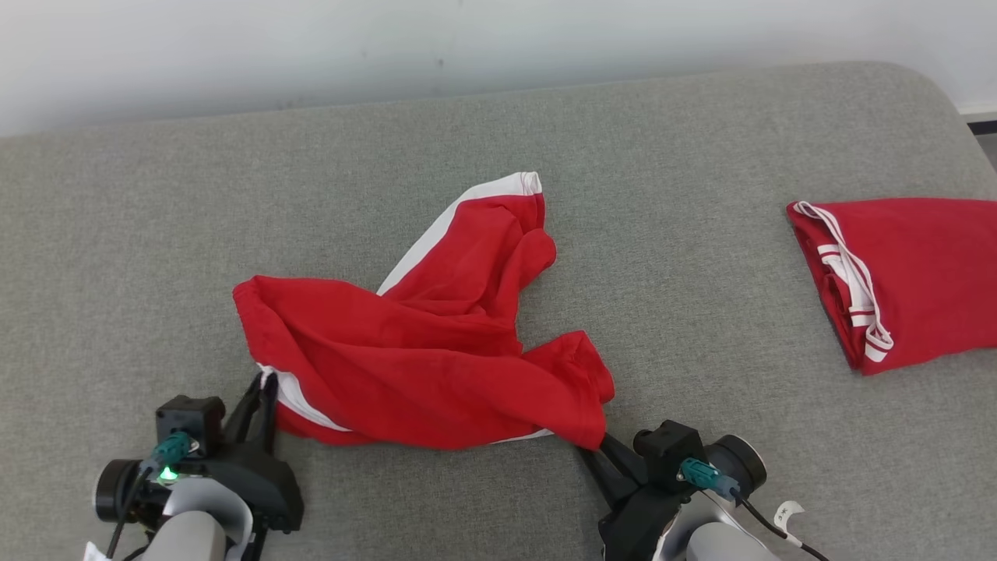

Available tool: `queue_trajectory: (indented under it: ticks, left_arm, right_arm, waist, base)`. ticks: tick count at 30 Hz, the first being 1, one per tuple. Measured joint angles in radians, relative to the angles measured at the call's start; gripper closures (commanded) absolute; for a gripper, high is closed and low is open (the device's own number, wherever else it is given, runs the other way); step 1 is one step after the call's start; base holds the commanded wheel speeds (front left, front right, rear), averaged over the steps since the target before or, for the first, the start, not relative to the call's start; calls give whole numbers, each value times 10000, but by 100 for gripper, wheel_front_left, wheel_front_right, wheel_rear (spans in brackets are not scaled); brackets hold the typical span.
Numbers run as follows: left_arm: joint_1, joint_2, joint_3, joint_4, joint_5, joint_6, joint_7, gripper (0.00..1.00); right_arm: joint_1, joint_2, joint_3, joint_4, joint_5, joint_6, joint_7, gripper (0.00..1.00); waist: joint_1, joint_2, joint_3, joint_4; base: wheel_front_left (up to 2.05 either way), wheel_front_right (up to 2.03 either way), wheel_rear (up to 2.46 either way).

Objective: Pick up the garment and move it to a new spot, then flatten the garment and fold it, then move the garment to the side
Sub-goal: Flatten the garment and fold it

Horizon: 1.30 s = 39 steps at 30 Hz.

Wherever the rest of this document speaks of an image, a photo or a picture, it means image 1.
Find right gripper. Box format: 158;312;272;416
580;432;684;561

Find red basketball jersey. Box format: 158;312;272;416
785;197;997;376

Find red and white shorts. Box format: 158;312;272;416
232;171;616;452

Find right arm cable teal plug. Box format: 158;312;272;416
678;457;831;561

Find left arm cable teal plug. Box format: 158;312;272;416
104;432;193;559

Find arm cable teal plug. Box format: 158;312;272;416
678;457;831;561
104;432;193;559

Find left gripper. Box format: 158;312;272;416
198;373;305;535

